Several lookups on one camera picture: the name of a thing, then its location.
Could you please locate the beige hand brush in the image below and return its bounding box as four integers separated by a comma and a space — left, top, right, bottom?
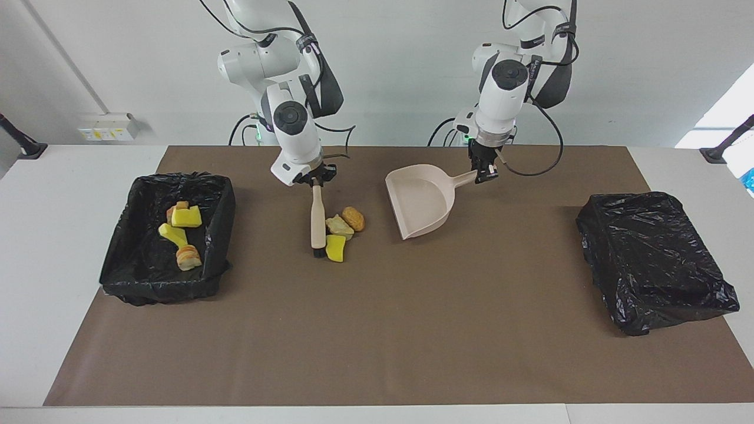
310, 184, 328, 259

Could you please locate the pale beige sponge chunk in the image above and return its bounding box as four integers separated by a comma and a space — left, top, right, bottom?
326, 214, 355, 241

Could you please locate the beige plastic dustpan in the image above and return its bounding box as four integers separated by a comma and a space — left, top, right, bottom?
385, 164, 479, 240

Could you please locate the yellow sponge with green pad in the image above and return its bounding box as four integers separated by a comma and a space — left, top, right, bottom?
171, 206, 203, 228

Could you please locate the beige layered sponge chunk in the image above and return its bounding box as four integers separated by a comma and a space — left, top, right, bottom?
176, 244, 203, 271

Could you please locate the curved yellow sponge piece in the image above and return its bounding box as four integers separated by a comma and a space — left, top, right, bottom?
158, 223, 189, 248

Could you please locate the black bag lined bin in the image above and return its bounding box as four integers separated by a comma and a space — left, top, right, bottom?
99, 172, 236, 306
576, 191, 740, 336

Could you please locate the brown table mat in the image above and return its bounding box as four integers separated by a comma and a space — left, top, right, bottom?
44, 145, 754, 407

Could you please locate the black stand base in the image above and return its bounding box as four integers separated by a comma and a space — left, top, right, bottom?
700, 115, 754, 164
0, 113, 48, 160

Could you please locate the black left base cable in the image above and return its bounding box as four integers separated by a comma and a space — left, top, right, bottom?
427, 117, 467, 147

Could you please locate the black base cable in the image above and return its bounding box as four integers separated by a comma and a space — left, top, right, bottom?
427, 117, 467, 147
229, 114, 260, 146

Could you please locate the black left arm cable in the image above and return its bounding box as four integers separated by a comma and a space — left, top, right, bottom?
501, 0, 581, 177

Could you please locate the black right base cable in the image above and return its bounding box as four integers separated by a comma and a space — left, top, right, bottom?
229, 114, 260, 146

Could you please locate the white wall power outlet strip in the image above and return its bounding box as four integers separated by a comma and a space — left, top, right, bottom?
78, 113, 140, 142

